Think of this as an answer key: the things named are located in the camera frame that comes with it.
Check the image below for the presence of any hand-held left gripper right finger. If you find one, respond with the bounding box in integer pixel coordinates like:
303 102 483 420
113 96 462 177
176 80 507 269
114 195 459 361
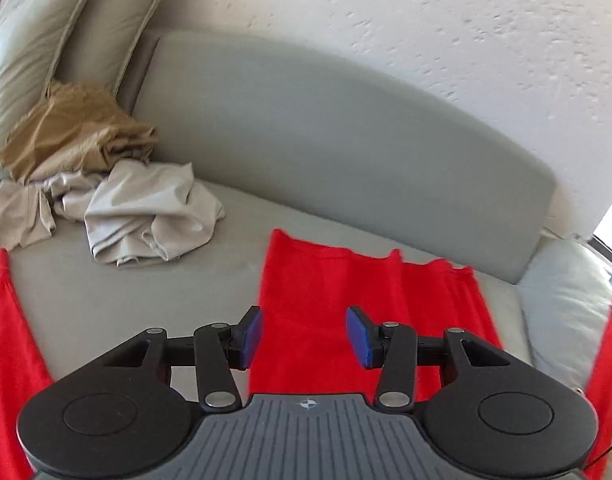
346 306 517 413

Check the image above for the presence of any light grey crumpled garment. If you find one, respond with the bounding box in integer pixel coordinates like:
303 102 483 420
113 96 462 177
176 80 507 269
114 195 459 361
46 160 227 267

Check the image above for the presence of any black cable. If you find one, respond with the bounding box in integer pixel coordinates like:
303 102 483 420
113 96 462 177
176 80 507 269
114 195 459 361
586 432 612 472

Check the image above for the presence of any beige crumpled garment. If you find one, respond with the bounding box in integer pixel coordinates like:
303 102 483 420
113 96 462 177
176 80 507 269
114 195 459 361
0 180 58 252

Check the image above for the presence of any red garment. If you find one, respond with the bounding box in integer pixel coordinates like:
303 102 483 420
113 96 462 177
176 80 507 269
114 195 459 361
0 229 612 480

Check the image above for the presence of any grey sofa back cushion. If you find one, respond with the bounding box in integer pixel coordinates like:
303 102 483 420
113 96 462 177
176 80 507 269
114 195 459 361
133 30 557 285

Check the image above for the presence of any light grey pillow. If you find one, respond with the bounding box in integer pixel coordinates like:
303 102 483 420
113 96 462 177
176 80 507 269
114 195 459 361
517 237 612 392

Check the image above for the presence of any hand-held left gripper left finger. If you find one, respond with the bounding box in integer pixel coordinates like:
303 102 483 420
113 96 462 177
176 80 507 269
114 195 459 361
93 306 264 412

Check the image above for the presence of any tan crumpled garment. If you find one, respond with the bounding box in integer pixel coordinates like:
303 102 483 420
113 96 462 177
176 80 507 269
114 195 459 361
0 80 159 183

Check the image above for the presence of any grey sofa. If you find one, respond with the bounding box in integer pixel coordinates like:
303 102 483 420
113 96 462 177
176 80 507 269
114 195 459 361
0 30 606 461

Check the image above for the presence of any beige pillow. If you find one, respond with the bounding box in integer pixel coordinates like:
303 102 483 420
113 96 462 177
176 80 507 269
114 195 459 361
56 0 184 97
0 0 101 183

